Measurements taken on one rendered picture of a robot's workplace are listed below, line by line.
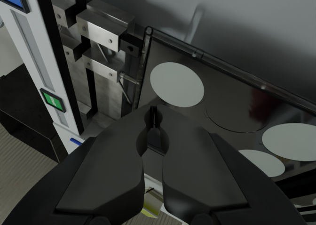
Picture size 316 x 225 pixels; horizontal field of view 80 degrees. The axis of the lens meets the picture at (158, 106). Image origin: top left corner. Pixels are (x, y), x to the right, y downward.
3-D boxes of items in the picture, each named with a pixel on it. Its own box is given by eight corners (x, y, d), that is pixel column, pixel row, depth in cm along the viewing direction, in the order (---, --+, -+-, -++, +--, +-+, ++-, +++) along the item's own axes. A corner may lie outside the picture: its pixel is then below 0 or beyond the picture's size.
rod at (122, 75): (141, 78, 38) (138, 83, 37) (141, 83, 39) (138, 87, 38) (122, 68, 38) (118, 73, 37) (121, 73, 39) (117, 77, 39)
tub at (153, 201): (166, 197, 63) (158, 219, 59) (155, 197, 69) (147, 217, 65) (149, 185, 62) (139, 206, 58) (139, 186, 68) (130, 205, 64)
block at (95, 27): (127, 28, 31) (117, 36, 30) (126, 44, 34) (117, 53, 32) (86, 8, 32) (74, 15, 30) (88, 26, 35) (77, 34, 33)
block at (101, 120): (120, 122, 58) (114, 130, 56) (120, 128, 60) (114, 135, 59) (97, 110, 58) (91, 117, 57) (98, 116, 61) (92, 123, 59)
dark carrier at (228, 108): (378, 143, 26) (380, 147, 25) (240, 192, 54) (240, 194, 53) (154, 37, 29) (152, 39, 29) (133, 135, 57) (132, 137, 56)
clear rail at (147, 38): (156, 26, 28) (152, 30, 27) (132, 136, 58) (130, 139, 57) (147, 22, 28) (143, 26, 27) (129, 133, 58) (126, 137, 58)
